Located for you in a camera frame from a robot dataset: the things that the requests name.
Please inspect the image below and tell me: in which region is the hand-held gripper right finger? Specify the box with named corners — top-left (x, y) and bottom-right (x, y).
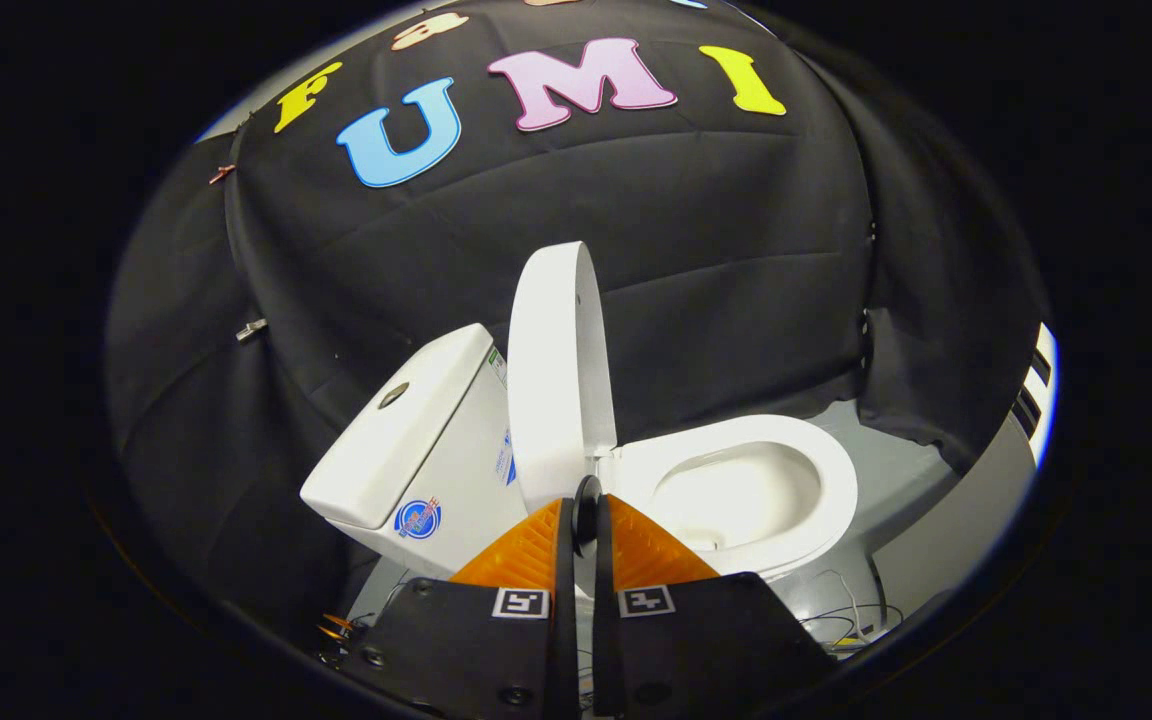
top-left (591, 492), bottom-right (838, 720)

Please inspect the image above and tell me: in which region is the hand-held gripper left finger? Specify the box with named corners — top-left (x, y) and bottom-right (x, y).
top-left (361, 497), bottom-right (578, 720)

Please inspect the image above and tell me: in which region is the black lid handle tab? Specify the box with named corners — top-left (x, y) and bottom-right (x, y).
top-left (573, 475), bottom-right (606, 547)

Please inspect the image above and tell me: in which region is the white toilet lid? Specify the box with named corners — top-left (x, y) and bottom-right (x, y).
top-left (505, 241), bottom-right (620, 517)

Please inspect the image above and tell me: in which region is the white toilet tank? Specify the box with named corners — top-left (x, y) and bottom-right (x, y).
top-left (300, 322), bottom-right (529, 582)

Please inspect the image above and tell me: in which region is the small orange object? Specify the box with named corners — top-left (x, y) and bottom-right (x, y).
top-left (317, 613), bottom-right (370, 647)

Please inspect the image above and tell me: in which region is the black backdrop cloth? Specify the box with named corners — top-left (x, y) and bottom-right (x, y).
top-left (104, 0), bottom-right (1054, 646)

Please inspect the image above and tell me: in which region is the white and black cabinet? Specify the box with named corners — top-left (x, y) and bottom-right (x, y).
top-left (1009, 321), bottom-right (1060, 470)

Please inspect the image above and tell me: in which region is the white cable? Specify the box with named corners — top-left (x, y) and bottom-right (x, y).
top-left (814, 568), bottom-right (871, 639)

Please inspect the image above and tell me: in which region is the black cable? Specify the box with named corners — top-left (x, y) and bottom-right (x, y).
top-left (799, 603), bottom-right (906, 646)

